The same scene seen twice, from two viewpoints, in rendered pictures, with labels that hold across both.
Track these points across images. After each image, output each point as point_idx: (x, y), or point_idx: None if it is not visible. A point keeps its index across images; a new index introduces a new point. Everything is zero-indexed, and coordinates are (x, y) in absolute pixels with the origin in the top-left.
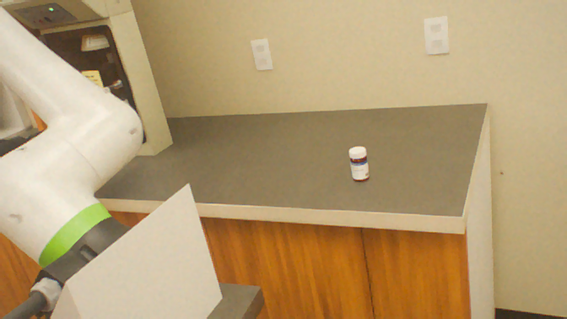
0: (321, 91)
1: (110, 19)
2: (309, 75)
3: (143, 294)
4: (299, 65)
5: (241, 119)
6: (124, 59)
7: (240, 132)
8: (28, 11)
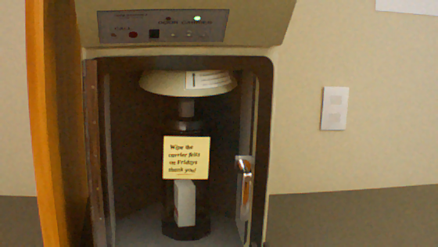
0: (396, 161)
1: (276, 48)
2: (389, 140)
3: None
4: (381, 127)
5: (299, 202)
6: (274, 119)
7: (343, 227)
8: (134, 15)
